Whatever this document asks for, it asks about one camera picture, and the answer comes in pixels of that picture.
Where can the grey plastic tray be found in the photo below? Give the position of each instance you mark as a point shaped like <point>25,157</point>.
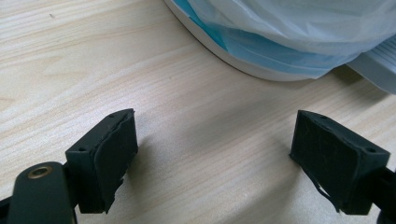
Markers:
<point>379,71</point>

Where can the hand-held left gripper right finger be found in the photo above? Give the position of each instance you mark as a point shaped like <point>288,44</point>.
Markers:
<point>336,161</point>

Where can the white trash bin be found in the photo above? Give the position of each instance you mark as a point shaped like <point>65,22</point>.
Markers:
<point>249,69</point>

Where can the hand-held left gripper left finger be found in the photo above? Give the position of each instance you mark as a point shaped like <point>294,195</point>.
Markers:
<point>102,161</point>

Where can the translucent plastic trash bag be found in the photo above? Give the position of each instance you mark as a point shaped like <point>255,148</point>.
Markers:
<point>280,28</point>

